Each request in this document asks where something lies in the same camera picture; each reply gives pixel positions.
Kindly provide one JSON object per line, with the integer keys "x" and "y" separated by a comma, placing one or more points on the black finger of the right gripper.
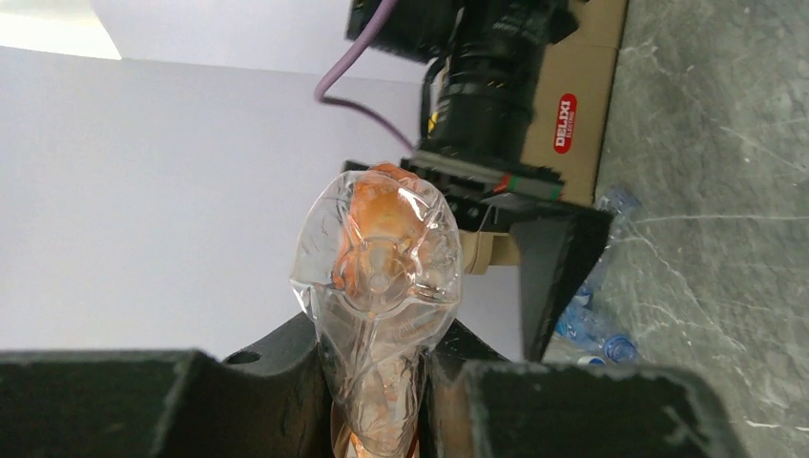
{"x": 559, "y": 243}

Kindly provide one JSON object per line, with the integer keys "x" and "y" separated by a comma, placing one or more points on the blue label water bottle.
{"x": 587, "y": 333}

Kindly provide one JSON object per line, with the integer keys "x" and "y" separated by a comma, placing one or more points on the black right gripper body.
{"x": 483, "y": 61}

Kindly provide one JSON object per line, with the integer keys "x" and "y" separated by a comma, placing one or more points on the tan plastic toolbox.
{"x": 566, "y": 134}

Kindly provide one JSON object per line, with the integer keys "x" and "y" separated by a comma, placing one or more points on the clear orange-label bottle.
{"x": 378, "y": 270}

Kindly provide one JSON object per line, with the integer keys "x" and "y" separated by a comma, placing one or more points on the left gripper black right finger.
{"x": 478, "y": 404}

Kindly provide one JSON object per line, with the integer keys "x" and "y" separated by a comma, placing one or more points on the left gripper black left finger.
{"x": 269, "y": 399}

